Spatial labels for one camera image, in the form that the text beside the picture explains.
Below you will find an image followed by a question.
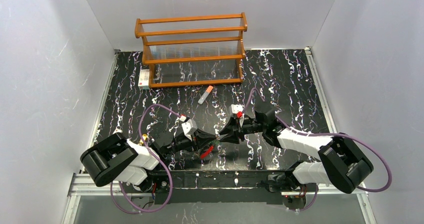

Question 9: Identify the red white keyring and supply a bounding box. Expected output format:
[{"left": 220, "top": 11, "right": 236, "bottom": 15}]
[{"left": 200, "top": 145, "right": 214, "bottom": 159}]

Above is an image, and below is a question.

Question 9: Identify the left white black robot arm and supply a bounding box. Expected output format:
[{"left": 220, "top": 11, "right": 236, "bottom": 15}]
[{"left": 80, "top": 129, "right": 216, "bottom": 187}]

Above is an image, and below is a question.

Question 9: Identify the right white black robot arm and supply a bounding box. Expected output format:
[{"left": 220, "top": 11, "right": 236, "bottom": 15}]
[{"left": 219, "top": 102, "right": 374, "bottom": 193}]

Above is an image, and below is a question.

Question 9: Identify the orange grey marker pen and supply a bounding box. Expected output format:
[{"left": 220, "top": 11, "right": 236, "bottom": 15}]
[{"left": 198, "top": 85, "right": 214, "bottom": 105}]

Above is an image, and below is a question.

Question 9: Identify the small white red box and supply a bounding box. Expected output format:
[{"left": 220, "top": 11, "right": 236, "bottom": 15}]
[{"left": 138, "top": 69, "right": 150, "bottom": 90}]

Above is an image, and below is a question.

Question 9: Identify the wooden three-tier shelf rack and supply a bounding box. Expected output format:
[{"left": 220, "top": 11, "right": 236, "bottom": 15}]
[{"left": 134, "top": 12, "right": 248, "bottom": 88}]

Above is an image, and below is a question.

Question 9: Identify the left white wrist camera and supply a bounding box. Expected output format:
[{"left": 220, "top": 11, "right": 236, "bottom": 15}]
[{"left": 181, "top": 119, "right": 198, "bottom": 141}]

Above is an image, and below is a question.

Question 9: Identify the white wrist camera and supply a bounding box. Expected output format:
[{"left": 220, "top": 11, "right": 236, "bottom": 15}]
[
  {"left": 230, "top": 104, "right": 244, "bottom": 118},
  {"left": 181, "top": 119, "right": 198, "bottom": 141}
]

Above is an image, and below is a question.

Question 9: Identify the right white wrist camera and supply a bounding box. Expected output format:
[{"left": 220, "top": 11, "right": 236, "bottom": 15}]
[{"left": 230, "top": 104, "right": 244, "bottom": 118}]

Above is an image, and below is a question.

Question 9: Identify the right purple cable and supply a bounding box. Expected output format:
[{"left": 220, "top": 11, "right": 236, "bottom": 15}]
[{"left": 238, "top": 87, "right": 393, "bottom": 212}]

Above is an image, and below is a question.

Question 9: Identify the purple cable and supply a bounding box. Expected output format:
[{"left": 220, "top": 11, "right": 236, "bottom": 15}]
[
  {"left": 110, "top": 103, "right": 190, "bottom": 215},
  {"left": 238, "top": 87, "right": 393, "bottom": 212}
]

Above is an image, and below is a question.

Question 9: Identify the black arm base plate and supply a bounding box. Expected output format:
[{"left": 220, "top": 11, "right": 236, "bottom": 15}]
[{"left": 120, "top": 170, "right": 309, "bottom": 210}]

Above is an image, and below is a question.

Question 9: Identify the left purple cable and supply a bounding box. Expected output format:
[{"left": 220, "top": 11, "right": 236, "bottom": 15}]
[{"left": 110, "top": 103, "right": 190, "bottom": 215}]

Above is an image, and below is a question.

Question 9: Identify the aluminium front frame rail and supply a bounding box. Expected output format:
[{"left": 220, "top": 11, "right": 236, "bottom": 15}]
[{"left": 62, "top": 171, "right": 376, "bottom": 223}]

